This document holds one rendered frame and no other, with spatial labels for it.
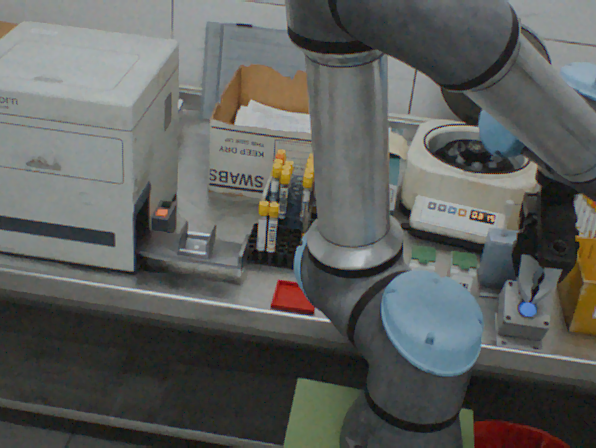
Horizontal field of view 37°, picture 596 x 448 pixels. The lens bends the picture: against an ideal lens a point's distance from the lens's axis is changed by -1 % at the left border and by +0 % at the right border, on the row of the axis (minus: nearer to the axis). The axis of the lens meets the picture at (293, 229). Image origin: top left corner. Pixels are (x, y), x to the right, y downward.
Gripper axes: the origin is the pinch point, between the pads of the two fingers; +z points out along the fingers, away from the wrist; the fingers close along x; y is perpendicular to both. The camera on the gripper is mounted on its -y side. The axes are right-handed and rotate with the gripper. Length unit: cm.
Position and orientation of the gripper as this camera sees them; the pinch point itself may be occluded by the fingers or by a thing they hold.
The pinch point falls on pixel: (531, 299)
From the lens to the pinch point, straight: 136.1
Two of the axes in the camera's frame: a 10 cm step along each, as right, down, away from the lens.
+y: 1.5, -5.2, 8.4
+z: -0.8, 8.4, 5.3
